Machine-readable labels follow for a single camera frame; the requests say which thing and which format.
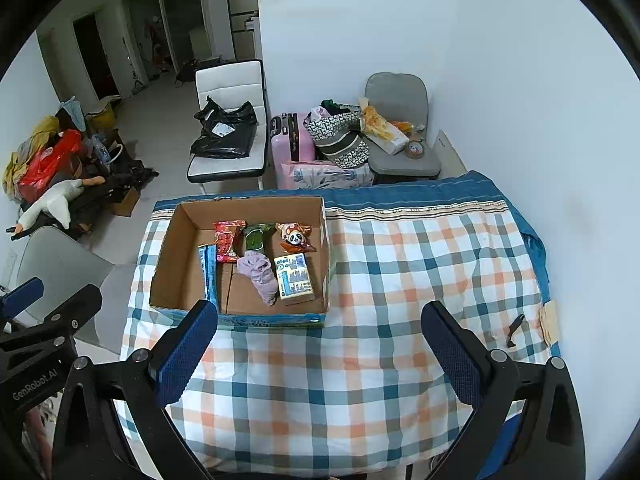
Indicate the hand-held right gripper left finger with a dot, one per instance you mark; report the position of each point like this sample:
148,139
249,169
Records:
185,355

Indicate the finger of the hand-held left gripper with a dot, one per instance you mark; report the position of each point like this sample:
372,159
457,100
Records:
70,312
22,295

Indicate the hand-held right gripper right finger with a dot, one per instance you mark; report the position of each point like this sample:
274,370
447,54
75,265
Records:
450,355

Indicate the long blue packet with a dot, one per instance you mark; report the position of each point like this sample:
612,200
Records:
209,275

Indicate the purple sock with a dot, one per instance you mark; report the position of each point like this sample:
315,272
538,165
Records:
260,275

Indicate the red snack packet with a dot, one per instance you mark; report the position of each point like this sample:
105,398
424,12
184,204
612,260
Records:
227,242

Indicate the green snack packet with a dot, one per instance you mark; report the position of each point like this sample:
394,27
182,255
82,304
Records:
256,240

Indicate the panda print snack packet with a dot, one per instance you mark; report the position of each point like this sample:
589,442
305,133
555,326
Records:
296,239

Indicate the light grey chair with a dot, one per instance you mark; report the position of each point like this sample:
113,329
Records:
60,270

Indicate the small black clip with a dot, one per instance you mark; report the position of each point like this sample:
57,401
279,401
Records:
515,331

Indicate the white goose plush toy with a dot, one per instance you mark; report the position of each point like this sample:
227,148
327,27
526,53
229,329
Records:
55,202

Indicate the beige folded paper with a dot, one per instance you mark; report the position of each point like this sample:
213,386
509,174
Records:
550,322

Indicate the small cardboard box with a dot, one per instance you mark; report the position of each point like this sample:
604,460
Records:
124,202

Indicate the plaid bed sheet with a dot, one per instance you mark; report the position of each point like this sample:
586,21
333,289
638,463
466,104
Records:
325,390

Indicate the red plastic bag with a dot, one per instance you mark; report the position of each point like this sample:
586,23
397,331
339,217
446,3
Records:
50,165

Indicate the yellow cloth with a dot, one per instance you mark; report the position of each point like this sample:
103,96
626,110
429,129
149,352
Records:
22,160

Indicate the black folded cart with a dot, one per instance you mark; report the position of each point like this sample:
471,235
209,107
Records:
120,182

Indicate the yellow cardboard box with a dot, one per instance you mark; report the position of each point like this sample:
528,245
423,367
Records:
105,117

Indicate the brown tape roll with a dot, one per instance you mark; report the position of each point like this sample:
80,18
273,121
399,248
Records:
415,150

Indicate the pink floral pillow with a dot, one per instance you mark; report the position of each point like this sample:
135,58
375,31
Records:
325,175

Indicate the black plastic bag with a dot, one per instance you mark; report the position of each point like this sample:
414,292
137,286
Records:
222,132

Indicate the yellow wrapped package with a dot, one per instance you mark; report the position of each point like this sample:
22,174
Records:
385,132

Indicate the pink suitcase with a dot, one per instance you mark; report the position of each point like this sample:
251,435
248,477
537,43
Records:
295,145

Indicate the black white patterned tote bag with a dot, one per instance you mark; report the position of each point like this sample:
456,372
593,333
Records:
340,135

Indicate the grey cushioned chair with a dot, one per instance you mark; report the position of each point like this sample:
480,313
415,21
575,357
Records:
397,92

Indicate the white padded chair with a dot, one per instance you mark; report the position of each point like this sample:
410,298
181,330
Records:
230,77

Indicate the glass sliding door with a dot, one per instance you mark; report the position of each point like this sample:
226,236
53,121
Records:
170,30

